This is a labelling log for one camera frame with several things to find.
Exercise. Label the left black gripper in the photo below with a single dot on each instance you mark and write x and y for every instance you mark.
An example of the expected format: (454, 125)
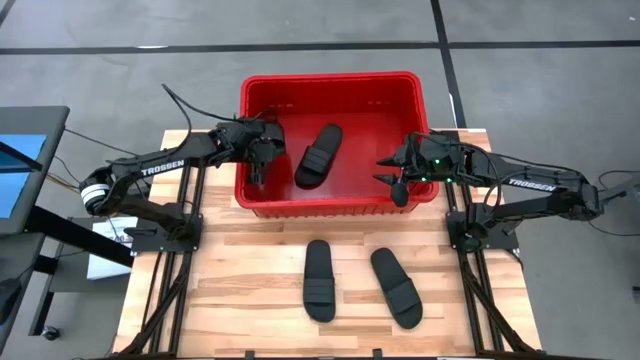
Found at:
(260, 142)

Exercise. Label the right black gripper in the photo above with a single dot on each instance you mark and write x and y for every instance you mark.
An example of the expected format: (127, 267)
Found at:
(435, 165)

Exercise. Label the black rubber slide sandal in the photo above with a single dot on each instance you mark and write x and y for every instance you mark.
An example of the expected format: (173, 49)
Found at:
(395, 285)
(320, 155)
(319, 270)

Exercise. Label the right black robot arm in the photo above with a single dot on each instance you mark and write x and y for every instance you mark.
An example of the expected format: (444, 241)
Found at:
(532, 184)

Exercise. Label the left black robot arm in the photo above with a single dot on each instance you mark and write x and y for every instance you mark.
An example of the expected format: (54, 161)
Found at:
(160, 167)

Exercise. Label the red plastic bin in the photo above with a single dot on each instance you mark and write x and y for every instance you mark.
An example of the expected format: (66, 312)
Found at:
(360, 100)

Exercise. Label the white box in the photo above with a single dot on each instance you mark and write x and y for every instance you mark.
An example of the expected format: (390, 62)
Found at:
(107, 265)

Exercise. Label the black monitor stand bar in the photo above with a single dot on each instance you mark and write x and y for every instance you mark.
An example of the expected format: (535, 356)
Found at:
(75, 235)

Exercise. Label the grey monitor with blue screen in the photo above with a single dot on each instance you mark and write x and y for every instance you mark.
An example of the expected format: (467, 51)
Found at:
(45, 125)

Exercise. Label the grey desk panel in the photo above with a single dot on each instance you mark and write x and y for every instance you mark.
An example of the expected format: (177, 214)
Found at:
(20, 260)

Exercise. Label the black stand leg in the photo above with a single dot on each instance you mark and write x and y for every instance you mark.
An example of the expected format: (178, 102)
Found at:
(42, 310)

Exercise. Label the black caster wheel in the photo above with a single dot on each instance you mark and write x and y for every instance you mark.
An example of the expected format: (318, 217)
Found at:
(50, 333)

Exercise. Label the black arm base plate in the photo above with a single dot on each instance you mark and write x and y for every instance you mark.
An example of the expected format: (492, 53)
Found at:
(505, 242)
(150, 242)

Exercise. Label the black table edge bracket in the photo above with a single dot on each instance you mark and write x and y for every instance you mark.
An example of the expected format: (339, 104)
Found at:
(377, 354)
(250, 354)

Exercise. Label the black table edge rail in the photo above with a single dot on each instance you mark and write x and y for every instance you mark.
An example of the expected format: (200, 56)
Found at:
(320, 358)

